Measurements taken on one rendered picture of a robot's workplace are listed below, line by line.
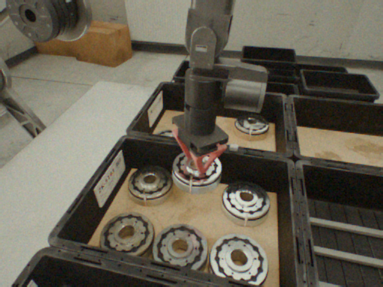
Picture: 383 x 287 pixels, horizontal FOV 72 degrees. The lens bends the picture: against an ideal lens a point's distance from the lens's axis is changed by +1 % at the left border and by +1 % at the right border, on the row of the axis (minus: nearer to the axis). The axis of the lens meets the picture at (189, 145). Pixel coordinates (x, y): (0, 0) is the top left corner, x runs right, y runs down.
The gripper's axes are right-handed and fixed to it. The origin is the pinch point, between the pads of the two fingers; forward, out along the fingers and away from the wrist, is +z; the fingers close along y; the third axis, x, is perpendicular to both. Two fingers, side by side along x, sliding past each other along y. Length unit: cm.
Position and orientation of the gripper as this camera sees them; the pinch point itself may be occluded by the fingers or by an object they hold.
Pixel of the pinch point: (197, 162)
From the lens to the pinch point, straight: 54.2
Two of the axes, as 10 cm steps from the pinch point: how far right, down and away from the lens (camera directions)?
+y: -5.1, -5.7, 6.5
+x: -8.6, 3.0, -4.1
